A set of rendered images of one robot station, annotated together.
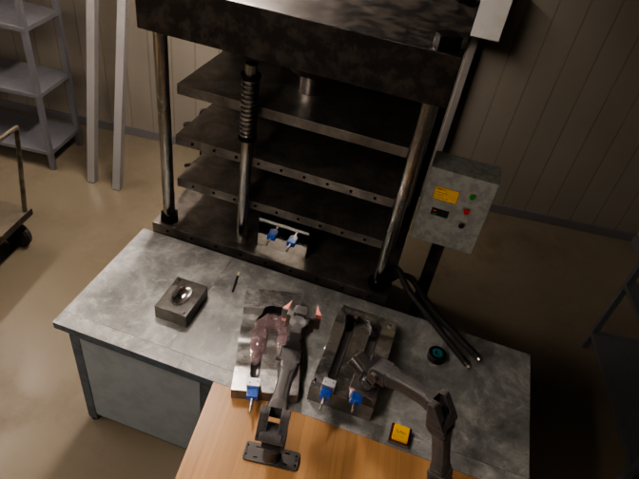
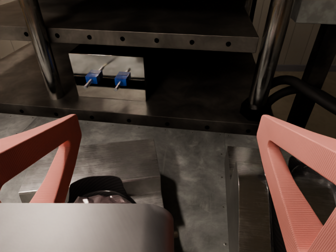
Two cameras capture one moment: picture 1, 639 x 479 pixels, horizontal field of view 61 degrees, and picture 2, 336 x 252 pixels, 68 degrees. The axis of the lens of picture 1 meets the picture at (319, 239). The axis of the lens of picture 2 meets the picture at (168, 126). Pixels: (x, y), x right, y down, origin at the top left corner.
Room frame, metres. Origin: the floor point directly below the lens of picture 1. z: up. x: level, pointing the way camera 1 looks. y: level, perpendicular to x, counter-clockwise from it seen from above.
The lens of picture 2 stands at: (1.27, 0.02, 1.28)
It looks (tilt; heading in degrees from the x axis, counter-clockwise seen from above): 37 degrees down; 357
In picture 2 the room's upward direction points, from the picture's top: straight up
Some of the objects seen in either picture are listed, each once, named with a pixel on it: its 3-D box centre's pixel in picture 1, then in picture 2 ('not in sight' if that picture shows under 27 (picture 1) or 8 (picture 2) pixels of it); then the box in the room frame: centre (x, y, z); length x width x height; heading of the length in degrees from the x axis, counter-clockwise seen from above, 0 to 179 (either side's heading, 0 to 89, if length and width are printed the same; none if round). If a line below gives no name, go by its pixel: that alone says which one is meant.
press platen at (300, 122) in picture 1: (313, 90); not in sight; (2.51, 0.16, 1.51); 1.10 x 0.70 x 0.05; 79
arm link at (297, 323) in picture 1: (293, 340); not in sight; (1.16, 0.03, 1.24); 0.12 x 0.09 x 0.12; 177
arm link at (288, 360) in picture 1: (281, 393); not in sight; (1.00, 0.03, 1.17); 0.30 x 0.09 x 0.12; 177
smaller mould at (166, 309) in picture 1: (182, 301); not in sight; (1.61, 0.55, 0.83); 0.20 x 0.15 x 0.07; 169
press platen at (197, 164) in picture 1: (300, 176); (121, 12); (2.50, 0.16, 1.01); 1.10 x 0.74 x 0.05; 79
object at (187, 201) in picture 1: (293, 218); (124, 70); (2.45, 0.17, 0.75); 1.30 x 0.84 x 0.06; 79
